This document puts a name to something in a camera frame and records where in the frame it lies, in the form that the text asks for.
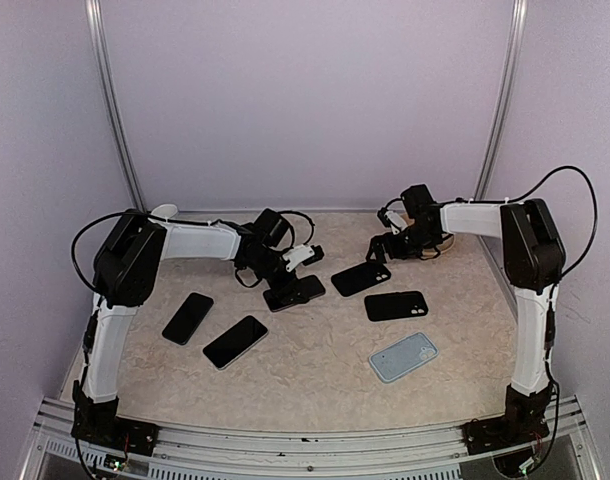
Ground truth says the silver edged smartphone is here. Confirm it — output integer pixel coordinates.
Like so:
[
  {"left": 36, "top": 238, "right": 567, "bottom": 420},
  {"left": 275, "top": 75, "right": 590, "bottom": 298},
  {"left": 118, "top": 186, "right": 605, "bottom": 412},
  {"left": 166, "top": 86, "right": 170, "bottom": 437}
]
[{"left": 202, "top": 315, "right": 269, "bottom": 370}]

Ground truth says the blue edged smartphone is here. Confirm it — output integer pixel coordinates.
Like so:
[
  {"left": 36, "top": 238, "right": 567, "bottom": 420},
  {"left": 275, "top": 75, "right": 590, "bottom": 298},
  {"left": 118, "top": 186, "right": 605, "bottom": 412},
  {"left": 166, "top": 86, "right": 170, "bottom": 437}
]
[{"left": 162, "top": 292, "right": 214, "bottom": 345}]

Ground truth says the front aluminium rail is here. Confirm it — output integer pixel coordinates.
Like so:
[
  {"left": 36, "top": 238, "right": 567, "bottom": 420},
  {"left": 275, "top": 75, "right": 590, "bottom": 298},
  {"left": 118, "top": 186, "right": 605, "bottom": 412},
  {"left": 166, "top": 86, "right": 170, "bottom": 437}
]
[{"left": 19, "top": 397, "right": 601, "bottom": 480}]

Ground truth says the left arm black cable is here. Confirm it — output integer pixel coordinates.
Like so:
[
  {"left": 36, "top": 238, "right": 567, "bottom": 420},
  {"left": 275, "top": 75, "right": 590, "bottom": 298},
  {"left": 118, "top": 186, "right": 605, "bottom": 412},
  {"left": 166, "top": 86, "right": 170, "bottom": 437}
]
[{"left": 70, "top": 209, "right": 131, "bottom": 296}]

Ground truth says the left aluminium frame post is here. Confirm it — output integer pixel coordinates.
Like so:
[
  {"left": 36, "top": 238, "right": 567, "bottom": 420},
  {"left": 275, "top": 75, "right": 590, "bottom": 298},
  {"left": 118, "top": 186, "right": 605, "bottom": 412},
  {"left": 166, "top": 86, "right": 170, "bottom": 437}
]
[{"left": 84, "top": 0, "right": 147, "bottom": 211}]

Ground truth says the light blue phone case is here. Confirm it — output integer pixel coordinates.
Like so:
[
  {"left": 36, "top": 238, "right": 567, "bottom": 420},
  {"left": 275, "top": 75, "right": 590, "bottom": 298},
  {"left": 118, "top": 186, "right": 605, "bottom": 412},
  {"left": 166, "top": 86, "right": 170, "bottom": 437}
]
[{"left": 368, "top": 332, "right": 439, "bottom": 384}]

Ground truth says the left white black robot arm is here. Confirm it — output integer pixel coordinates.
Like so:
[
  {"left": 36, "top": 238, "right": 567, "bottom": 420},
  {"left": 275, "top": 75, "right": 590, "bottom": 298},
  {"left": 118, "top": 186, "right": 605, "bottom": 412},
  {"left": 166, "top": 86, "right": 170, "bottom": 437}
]
[{"left": 72, "top": 205, "right": 323, "bottom": 456}]

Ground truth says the light blue mug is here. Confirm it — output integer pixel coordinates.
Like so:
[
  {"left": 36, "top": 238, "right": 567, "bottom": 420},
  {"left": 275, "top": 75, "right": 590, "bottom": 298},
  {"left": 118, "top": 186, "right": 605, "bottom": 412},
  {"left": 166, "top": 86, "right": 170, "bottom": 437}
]
[{"left": 151, "top": 203, "right": 179, "bottom": 219}]

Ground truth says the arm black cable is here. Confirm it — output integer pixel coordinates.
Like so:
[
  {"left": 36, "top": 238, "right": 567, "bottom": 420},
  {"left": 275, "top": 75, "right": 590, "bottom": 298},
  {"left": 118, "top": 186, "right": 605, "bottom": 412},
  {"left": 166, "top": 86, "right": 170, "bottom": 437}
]
[
  {"left": 517, "top": 165, "right": 599, "bottom": 281},
  {"left": 70, "top": 209, "right": 131, "bottom": 296}
]

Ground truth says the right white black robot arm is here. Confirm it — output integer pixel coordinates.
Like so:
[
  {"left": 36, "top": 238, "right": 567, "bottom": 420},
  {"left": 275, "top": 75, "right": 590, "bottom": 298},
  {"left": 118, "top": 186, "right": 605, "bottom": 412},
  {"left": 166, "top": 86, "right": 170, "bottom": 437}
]
[{"left": 366, "top": 184, "right": 566, "bottom": 455}]

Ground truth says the beige plate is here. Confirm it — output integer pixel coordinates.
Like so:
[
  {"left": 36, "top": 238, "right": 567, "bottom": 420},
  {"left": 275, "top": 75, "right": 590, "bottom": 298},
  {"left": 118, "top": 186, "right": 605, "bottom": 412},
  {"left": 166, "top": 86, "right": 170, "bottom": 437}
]
[{"left": 420, "top": 234, "right": 456, "bottom": 261}]

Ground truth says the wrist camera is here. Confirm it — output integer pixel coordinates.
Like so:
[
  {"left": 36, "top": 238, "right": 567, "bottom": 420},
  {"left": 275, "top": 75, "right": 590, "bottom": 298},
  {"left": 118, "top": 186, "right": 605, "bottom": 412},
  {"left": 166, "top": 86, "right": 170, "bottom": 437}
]
[
  {"left": 282, "top": 244, "right": 324, "bottom": 272},
  {"left": 377, "top": 207, "right": 408, "bottom": 235}
]

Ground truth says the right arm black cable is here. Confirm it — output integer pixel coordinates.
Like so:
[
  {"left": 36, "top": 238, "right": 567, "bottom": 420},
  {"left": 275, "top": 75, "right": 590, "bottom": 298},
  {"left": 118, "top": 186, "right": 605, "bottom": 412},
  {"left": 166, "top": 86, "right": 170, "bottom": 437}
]
[{"left": 517, "top": 165, "right": 599, "bottom": 281}]

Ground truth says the aluminium frame post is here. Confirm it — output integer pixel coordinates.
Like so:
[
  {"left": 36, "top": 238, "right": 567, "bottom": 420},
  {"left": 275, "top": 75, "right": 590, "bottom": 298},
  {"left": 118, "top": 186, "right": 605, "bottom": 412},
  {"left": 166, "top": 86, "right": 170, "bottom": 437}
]
[
  {"left": 474, "top": 0, "right": 528, "bottom": 200},
  {"left": 84, "top": 0, "right": 147, "bottom": 211}
]

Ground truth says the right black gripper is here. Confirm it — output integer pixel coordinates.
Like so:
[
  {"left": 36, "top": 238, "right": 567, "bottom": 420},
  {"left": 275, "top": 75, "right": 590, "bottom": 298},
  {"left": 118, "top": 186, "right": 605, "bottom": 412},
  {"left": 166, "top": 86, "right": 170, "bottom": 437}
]
[{"left": 367, "top": 221, "right": 441, "bottom": 262}]

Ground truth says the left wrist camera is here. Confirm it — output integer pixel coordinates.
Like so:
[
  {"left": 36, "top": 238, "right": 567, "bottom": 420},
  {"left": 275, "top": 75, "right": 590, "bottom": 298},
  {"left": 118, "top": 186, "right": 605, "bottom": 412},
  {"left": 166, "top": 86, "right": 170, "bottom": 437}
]
[{"left": 282, "top": 244, "right": 324, "bottom": 272}]

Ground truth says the purple edged smartphone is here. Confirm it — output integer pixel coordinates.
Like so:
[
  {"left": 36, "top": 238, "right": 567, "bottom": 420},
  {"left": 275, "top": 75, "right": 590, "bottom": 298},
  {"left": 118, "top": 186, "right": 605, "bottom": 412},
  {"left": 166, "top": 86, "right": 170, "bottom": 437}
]
[{"left": 263, "top": 275, "right": 326, "bottom": 305}]

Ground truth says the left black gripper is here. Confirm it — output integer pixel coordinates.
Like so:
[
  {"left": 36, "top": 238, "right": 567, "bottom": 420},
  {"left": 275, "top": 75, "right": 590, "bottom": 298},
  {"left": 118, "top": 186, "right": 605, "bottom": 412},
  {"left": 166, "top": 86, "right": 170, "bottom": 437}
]
[{"left": 247, "top": 250, "right": 310, "bottom": 305}]

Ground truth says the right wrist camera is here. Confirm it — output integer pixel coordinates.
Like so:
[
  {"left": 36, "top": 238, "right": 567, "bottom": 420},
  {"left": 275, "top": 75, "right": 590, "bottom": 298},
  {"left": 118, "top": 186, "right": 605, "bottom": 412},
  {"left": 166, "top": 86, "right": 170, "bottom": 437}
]
[{"left": 377, "top": 207, "right": 408, "bottom": 235}]

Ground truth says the right aluminium frame post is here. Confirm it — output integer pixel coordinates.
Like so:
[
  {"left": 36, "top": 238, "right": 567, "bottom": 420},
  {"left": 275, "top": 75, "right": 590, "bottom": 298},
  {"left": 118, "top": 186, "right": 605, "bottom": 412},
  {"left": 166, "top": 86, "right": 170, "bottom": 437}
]
[{"left": 474, "top": 0, "right": 528, "bottom": 200}]

